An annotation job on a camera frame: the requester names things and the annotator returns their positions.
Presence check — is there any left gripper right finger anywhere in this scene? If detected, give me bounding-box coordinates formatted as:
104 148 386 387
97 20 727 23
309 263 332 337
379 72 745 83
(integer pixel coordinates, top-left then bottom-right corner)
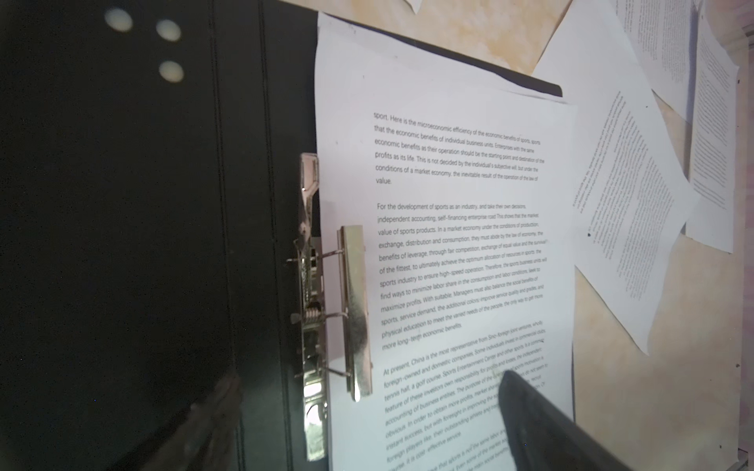
499 370 628 471

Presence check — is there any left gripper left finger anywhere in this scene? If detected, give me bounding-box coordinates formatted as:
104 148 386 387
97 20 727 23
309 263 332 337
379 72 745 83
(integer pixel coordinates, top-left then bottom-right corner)
139 371 243 470

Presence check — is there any printed sheet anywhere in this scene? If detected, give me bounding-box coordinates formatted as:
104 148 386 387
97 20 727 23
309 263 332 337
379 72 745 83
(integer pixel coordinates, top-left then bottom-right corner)
317 12 564 102
314 75 578 471
534 1 699 353
404 0 422 15
611 0 699 122
685 10 738 253

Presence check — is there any blue A4 clip folder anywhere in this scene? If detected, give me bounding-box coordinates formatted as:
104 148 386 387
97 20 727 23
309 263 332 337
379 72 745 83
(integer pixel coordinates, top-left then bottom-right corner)
1 1 316 470

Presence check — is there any metal folder clip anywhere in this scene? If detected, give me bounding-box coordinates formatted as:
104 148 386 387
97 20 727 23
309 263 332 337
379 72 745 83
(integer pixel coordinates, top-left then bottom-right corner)
285 152 374 462

